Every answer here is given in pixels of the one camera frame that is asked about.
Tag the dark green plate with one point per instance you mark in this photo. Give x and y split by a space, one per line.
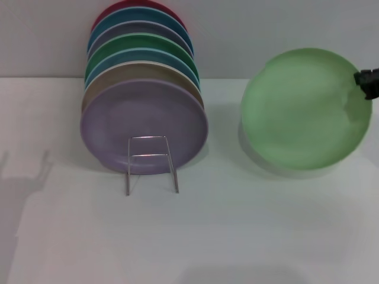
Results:
139 41

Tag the teal blue plate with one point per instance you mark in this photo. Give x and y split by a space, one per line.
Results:
136 14

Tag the lilac plate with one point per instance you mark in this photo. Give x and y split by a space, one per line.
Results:
142 118

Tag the maroon red plate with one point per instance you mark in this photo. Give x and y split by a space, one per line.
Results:
130 3

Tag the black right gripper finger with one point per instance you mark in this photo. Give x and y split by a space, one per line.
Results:
370 80

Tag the light blue plate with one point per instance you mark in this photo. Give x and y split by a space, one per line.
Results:
139 56

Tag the beige plate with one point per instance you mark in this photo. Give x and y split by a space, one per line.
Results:
139 72

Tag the light green plate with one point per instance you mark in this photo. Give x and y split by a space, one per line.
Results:
296 112

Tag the grey plate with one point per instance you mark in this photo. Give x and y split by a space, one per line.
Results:
139 28

